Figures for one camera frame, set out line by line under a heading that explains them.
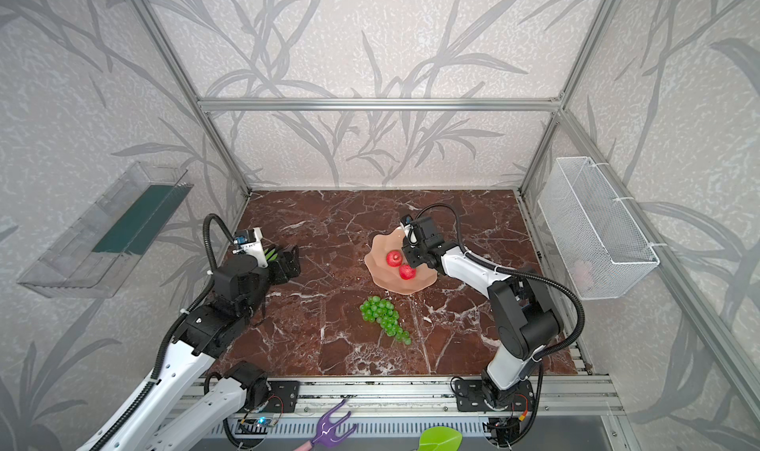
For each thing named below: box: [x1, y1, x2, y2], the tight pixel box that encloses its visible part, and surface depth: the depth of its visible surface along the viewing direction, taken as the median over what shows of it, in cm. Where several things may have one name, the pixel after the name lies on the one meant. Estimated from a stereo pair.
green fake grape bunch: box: [359, 295, 412, 346], surface depth 86 cm
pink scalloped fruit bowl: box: [364, 226, 439, 295], surface depth 98 cm
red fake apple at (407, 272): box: [398, 264, 417, 280], surface depth 94 cm
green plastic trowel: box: [417, 425, 464, 451], surface depth 69 cm
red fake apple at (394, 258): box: [384, 249, 403, 269], surface depth 98 cm
